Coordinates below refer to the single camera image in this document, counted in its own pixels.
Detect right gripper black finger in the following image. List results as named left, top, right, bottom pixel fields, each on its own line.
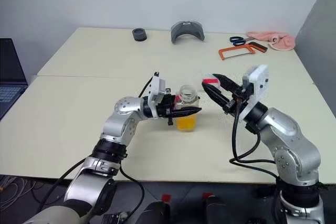
left=212, top=73, right=243, bottom=95
left=201, top=83, right=233, bottom=110

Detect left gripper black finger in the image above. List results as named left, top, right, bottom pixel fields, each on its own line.
left=171, top=107, right=203, bottom=119

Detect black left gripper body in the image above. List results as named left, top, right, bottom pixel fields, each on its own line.
left=156, top=94, right=177, bottom=126

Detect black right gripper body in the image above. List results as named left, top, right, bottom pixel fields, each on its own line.
left=222, top=81, right=255, bottom=116

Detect clear orange juice bottle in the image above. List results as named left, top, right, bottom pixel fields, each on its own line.
left=174, top=84, right=202, bottom=133

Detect white red-taped bottle cap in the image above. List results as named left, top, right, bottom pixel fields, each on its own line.
left=201, top=72, right=222, bottom=87

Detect orange hacksaw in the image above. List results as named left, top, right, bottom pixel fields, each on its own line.
left=218, top=41, right=269, bottom=61

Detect pink towel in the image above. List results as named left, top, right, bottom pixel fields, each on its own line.
left=246, top=30, right=296, bottom=52

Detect grey curved visor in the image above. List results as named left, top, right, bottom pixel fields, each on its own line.
left=170, top=20, right=206, bottom=44

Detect grey partition panel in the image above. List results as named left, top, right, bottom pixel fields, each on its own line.
left=293, top=0, right=336, bottom=119

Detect dark rounded shape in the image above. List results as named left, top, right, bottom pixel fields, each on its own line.
left=205, top=195, right=237, bottom=224
left=135, top=200, right=172, bottom=224

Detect small black floor device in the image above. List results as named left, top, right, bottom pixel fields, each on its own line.
left=102, top=211, right=130, bottom=224

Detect dark laptop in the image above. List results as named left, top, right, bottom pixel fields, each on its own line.
left=0, top=38, right=29, bottom=120

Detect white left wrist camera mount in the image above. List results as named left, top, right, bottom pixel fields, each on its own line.
left=146, top=72, right=173, bottom=107

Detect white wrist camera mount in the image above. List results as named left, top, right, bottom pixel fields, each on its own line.
left=146, top=72, right=173, bottom=107
left=239, top=64, right=270, bottom=120

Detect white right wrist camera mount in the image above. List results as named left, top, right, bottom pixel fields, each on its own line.
left=239, top=64, right=270, bottom=120

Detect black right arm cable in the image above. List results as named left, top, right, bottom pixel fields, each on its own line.
left=228, top=98, right=279, bottom=180

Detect blue-handled scissors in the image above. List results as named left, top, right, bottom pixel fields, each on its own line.
left=228, top=36, right=257, bottom=47

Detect black floor cable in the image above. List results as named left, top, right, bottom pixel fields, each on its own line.
left=30, top=181, right=55, bottom=205

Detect white floor cable bundle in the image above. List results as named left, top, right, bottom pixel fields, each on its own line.
left=0, top=175, right=35, bottom=209

